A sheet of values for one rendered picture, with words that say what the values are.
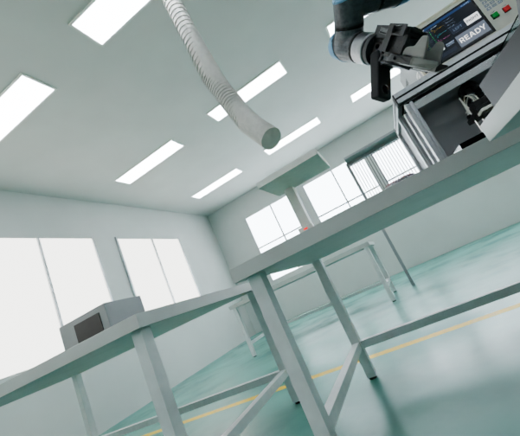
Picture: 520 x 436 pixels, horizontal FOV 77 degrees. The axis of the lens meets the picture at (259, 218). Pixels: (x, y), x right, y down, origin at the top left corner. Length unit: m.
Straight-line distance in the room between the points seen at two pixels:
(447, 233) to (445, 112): 6.20
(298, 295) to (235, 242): 2.08
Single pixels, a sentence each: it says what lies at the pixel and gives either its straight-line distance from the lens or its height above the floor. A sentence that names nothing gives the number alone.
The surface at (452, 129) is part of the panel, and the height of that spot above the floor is 0.91.
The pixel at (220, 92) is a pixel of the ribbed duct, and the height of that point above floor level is 2.13.
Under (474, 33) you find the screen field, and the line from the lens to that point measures 1.60.
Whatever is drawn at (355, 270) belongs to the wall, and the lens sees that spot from 7.73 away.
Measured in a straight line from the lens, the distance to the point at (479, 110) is 1.39.
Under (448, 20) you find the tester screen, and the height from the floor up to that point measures 1.27.
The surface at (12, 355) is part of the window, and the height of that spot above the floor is 1.20.
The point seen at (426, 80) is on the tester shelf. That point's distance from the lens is 1.48.
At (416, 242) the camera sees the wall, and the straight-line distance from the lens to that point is 7.65.
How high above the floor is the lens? 0.60
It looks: 13 degrees up
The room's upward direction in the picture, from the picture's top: 25 degrees counter-clockwise
